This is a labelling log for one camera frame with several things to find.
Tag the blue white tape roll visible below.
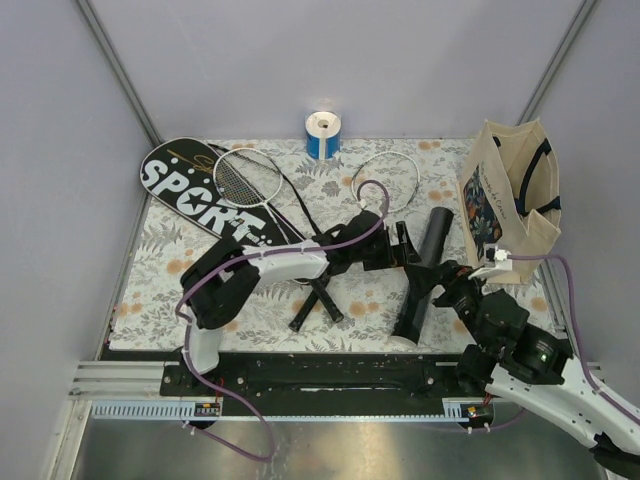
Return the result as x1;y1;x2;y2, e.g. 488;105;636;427
305;111;342;160

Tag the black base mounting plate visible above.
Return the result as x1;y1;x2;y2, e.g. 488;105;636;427
159;349;515;402

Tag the aluminium frame rail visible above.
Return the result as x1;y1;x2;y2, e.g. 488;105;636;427
67;359;614;426

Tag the floral patterned table mat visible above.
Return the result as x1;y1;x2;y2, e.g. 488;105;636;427
109;139;471;353

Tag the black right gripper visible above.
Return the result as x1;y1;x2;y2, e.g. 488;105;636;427
402;258;494;351

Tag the white unstrung badminton racket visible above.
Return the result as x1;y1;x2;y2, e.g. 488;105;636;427
289;151;421;332

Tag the beige canvas tote bag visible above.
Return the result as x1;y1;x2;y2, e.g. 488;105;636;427
458;119;562;284

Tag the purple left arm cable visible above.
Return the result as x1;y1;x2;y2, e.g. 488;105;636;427
175;180;391;461

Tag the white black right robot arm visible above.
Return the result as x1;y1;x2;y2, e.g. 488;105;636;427
404;257;639;479

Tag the black shuttlecock tube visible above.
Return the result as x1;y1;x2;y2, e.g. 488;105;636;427
390;207;453;346

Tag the black sport racket cover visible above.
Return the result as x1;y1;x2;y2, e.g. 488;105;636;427
140;137;303;246

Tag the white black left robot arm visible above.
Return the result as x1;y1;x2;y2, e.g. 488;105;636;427
176;210;421;395

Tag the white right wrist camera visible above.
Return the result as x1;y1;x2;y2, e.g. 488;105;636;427
469;244;520;284

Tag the white strung badminton racket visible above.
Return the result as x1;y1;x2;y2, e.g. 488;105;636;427
212;147;344;323

